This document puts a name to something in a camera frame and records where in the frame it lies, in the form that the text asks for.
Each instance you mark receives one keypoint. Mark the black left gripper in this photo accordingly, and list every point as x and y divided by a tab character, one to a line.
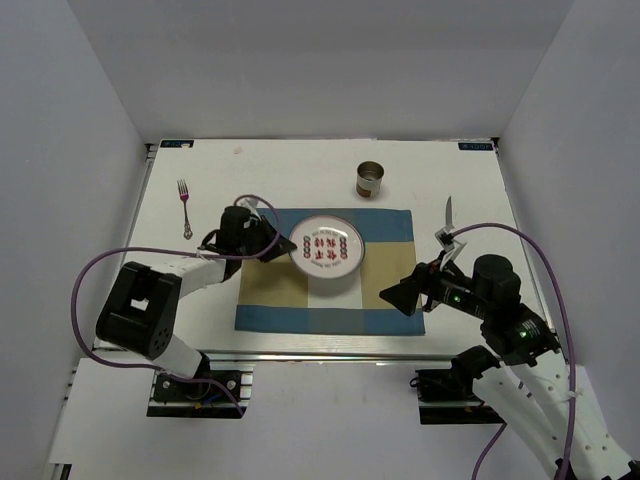
266	227

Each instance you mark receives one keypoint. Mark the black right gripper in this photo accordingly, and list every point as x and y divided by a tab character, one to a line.
404	294

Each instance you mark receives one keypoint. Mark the white plate with red characters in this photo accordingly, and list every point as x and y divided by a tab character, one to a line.
328	247

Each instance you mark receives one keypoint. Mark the blue and beige placemat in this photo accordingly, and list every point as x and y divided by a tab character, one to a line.
278	297

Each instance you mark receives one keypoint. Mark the knife with green handle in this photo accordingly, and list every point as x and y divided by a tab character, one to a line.
448	216

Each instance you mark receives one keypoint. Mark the silver fork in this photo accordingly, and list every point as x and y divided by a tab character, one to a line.
184	197

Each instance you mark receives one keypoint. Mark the metal cup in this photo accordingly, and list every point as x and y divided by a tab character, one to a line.
369	179

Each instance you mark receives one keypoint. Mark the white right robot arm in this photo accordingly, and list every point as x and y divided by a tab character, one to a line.
520	370

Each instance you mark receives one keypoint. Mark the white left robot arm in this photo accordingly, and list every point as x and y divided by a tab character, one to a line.
140	312

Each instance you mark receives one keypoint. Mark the blue corner sticker left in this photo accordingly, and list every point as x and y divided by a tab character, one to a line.
176	144

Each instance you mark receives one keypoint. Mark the blue corner sticker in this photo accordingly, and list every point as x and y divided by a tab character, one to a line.
176	144
475	146

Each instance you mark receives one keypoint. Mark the blue corner sticker right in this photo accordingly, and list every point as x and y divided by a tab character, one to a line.
475	146

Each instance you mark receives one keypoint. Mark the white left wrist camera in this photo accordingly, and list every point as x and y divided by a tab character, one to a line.
250	204

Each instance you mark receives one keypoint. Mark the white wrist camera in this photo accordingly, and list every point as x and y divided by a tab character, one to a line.
451	248
250	204

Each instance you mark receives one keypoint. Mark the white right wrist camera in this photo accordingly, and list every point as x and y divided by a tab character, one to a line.
451	248

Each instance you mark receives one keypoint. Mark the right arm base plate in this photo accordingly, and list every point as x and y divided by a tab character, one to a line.
441	401

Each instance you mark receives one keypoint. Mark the aluminium table edge rail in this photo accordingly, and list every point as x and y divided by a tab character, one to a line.
319	356

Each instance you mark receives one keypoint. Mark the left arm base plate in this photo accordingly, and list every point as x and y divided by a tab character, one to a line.
170	398

